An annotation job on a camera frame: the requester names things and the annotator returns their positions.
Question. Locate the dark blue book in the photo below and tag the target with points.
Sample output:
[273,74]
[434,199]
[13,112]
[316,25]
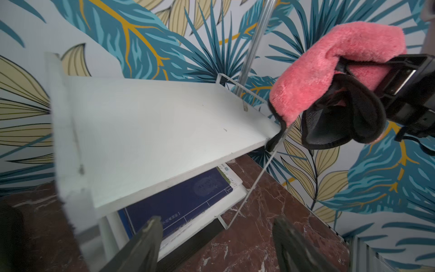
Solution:
[179,204]

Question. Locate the white large book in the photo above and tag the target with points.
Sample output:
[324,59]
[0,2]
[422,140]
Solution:
[183,234]

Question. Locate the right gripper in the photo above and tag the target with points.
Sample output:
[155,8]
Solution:
[407,93]

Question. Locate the black plastic tool case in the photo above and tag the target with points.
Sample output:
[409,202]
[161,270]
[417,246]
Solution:
[12,240]

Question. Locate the white two-tier bookshelf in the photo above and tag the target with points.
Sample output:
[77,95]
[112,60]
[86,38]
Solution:
[118,141]

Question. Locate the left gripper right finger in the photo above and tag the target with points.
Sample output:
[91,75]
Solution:
[294,253]

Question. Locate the pink cleaning cloth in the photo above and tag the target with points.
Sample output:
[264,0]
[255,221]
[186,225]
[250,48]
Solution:
[331,87]

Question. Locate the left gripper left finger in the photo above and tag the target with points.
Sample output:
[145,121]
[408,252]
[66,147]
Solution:
[141,253]

